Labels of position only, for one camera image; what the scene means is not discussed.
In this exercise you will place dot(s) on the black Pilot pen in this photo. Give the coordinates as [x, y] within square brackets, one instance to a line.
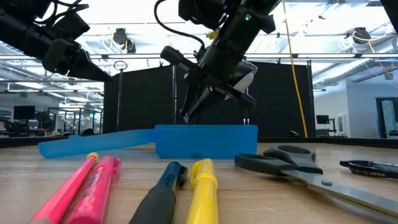
[370, 169]

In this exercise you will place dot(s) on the yellow highlighter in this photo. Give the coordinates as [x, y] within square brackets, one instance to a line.
[203, 193]

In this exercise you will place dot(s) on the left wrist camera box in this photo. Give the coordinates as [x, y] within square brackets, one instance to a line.
[73, 26]

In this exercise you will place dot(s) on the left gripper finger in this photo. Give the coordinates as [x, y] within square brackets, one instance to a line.
[87, 74]
[93, 65]

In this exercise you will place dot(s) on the black partition wall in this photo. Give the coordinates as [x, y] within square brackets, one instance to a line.
[140, 99]

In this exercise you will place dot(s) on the blue plastic pencil box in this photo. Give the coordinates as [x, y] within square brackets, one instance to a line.
[205, 141]

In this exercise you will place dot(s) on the blue pen black grip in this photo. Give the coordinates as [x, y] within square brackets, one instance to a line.
[158, 199]

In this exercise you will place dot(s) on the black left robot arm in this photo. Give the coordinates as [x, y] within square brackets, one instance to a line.
[18, 31]

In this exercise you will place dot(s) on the thick pink highlighter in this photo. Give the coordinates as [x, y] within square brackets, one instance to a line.
[93, 196]

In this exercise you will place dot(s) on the black aluminium table frame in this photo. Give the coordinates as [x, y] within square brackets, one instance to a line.
[31, 141]

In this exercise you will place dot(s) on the dark computer monitor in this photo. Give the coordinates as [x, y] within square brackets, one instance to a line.
[24, 112]
[322, 119]

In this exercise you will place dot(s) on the ceiling camera pod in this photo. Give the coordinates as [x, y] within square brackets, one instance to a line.
[361, 35]
[122, 39]

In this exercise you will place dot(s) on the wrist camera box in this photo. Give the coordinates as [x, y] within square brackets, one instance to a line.
[73, 26]
[199, 12]

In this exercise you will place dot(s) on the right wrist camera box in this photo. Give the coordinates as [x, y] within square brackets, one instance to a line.
[199, 12]

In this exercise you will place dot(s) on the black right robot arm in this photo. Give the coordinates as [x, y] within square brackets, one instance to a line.
[264, 4]

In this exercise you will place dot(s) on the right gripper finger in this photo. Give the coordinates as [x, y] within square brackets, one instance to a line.
[192, 99]
[208, 99]

